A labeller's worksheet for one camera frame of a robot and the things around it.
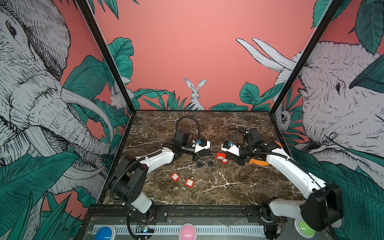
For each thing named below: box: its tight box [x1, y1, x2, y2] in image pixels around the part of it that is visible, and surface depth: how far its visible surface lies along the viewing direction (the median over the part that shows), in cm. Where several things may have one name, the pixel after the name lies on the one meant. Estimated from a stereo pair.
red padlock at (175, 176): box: [170, 172, 181, 183], surface depth 87 cm
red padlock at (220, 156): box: [216, 152, 227, 160], surface depth 78 cm
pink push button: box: [178, 223, 198, 240], surface depth 69 cm
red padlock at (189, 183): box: [184, 178, 195, 189], surface depth 85 cm
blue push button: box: [94, 225, 117, 240], surface depth 69 cm
